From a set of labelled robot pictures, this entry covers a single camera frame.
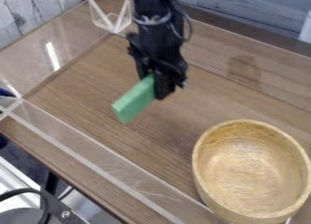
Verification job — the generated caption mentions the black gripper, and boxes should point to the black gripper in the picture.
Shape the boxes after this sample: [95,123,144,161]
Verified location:
[126,17,186,100]

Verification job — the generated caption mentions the green rectangular block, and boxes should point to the green rectangular block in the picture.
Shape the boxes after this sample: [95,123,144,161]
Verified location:
[111,75,154,123]

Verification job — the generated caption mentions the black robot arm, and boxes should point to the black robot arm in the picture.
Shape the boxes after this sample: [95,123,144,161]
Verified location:
[126,0,192,100]

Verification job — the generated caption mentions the light wooden bowl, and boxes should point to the light wooden bowl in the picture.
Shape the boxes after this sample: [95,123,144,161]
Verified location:
[192,119,311,224]

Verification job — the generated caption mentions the black table leg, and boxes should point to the black table leg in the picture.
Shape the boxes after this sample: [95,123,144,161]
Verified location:
[45,172,59,195]

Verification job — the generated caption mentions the clear acrylic corner bracket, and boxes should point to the clear acrylic corner bracket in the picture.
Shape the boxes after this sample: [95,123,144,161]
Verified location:
[87,0,131,35]

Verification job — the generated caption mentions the clear acrylic wall panels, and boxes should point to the clear acrylic wall panels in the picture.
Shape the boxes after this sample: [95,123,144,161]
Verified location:
[0,1,311,224]

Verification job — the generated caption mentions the black cable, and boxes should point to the black cable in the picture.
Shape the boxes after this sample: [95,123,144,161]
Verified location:
[0,188,50,224]

